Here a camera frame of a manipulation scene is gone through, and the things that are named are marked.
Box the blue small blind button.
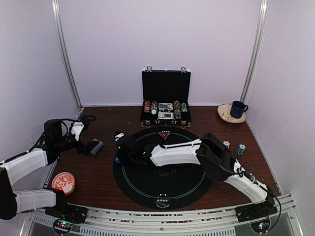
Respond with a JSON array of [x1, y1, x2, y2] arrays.
[[114, 156, 121, 164]]

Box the blue playing card deck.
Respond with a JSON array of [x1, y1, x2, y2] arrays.
[[89, 138, 103, 155]]

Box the red triangle all-in marker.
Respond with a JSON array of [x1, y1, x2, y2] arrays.
[[158, 131, 170, 140]]

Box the clear round dealer button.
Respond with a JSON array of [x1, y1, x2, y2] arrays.
[[156, 193, 171, 209]]

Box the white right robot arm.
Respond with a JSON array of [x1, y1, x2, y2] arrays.
[[114, 131, 275, 217]]

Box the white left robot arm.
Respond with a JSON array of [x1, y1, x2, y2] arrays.
[[0, 115, 98, 223]]

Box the red white round coaster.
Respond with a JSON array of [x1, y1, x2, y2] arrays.
[[51, 172, 75, 196]]

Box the round black poker mat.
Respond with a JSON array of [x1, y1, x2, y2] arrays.
[[113, 127, 213, 210]]

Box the white card box in case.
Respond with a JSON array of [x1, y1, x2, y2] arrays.
[[158, 111, 174, 119]]

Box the red chip row in case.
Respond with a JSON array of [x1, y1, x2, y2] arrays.
[[144, 100, 151, 113]]

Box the multicolour chip row in case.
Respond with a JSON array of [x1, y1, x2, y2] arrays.
[[173, 100, 181, 119]]

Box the purple green chip row in case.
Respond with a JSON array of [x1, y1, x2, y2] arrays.
[[181, 102, 188, 113]]

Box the black poker chip case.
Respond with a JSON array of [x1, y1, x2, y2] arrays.
[[140, 66, 192, 126]]

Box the white blue chip stack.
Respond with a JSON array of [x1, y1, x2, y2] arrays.
[[222, 140, 231, 148]]

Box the beige ceramic plate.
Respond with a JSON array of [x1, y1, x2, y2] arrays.
[[217, 104, 246, 123]]

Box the green chip stack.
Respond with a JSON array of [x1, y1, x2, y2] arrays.
[[236, 144, 247, 156]]

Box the dark blue mug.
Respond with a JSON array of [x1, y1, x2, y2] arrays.
[[230, 101, 249, 118]]

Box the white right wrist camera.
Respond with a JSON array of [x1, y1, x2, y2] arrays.
[[113, 130, 125, 142]]

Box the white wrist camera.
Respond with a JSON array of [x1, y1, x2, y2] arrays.
[[113, 130, 125, 142], [70, 122, 84, 141]]

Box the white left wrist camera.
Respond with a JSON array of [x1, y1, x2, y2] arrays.
[[70, 122, 84, 141]]

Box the front aluminium rail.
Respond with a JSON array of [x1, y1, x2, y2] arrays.
[[18, 193, 301, 236]]

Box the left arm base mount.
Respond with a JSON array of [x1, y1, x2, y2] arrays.
[[45, 205, 88, 235]]

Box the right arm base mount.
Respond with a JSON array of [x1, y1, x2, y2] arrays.
[[235, 203, 281, 234]]

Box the right aluminium frame post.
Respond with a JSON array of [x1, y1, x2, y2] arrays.
[[240, 0, 269, 103]]

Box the aluminium frame post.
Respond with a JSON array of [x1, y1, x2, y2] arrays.
[[240, 0, 269, 103], [51, 0, 83, 110]]

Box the left aluminium frame post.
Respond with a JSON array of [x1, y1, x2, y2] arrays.
[[51, 0, 83, 110]]

